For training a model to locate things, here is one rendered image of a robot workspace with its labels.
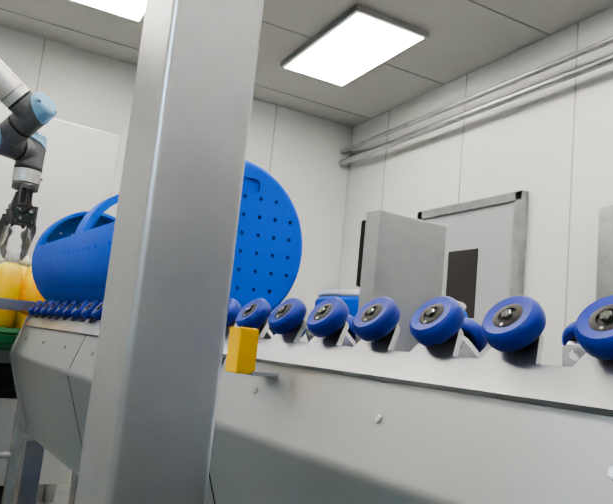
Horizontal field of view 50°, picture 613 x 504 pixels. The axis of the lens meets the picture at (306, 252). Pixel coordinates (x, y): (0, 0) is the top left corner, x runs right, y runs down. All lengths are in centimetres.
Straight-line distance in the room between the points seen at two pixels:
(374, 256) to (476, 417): 26
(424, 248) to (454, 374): 26
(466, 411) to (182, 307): 22
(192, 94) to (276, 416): 36
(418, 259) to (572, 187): 414
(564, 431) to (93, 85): 618
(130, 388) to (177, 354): 3
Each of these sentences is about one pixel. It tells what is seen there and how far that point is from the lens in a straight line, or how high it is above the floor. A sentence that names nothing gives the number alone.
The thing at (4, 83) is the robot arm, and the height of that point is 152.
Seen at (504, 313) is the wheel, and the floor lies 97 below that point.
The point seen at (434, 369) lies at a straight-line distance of 52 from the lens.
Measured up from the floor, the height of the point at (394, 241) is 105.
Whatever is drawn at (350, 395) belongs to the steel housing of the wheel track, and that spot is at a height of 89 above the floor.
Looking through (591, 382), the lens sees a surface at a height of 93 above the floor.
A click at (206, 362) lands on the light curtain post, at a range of 39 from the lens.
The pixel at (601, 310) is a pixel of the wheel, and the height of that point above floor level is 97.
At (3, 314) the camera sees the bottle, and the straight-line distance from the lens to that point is 199.
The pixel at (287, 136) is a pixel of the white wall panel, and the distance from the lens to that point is 699.
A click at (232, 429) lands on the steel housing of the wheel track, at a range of 72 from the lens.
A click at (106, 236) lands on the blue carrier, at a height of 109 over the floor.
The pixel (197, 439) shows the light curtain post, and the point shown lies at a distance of 40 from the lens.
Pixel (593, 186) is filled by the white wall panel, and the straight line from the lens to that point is 473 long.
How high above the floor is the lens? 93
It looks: 8 degrees up
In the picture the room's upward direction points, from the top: 6 degrees clockwise
